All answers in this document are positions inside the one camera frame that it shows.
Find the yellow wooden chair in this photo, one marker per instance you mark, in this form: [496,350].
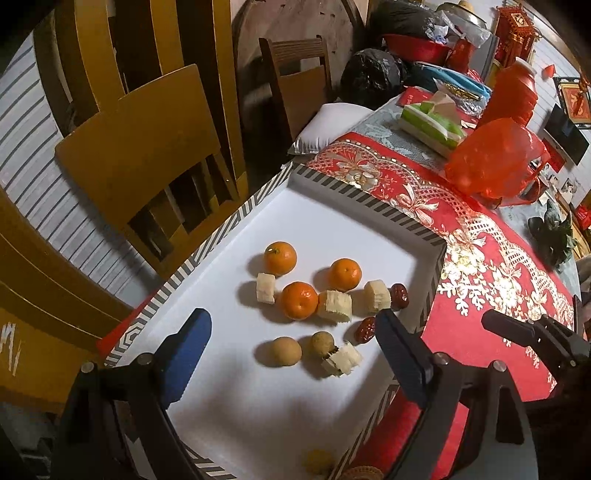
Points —
[151,165]

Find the round banana slice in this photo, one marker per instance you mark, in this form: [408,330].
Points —
[377,296]

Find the small banana piece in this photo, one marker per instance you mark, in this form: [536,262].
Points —
[343,360]

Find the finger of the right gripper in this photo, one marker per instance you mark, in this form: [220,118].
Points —
[522,333]

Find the red plastic bag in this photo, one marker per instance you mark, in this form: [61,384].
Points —
[497,162]

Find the white pillow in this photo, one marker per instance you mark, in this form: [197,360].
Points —
[331,122]

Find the large banana chunk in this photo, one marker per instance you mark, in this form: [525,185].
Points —
[335,306]

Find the orange mandarin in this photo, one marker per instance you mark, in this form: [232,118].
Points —
[298,301]
[344,275]
[279,258]

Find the striped white tray box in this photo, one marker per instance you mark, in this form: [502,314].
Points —
[240,417]

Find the wall television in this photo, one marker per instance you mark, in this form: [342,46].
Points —
[566,135]

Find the green leafy vegetables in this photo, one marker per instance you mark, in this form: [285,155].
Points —
[553,237]

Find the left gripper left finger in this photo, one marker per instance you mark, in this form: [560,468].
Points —
[109,407]

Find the black plastic bag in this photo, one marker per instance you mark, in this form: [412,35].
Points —
[371,78]

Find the red embroidered table cloth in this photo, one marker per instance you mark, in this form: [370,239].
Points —
[487,264]

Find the green tissue pack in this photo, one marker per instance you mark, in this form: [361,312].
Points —
[434,122]

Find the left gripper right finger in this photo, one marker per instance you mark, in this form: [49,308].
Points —
[497,441]

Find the red bowl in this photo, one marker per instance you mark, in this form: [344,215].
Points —
[414,49]

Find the kiwi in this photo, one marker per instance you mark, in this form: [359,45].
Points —
[322,343]
[286,351]
[318,462]

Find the dark red date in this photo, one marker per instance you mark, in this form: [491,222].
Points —
[399,297]

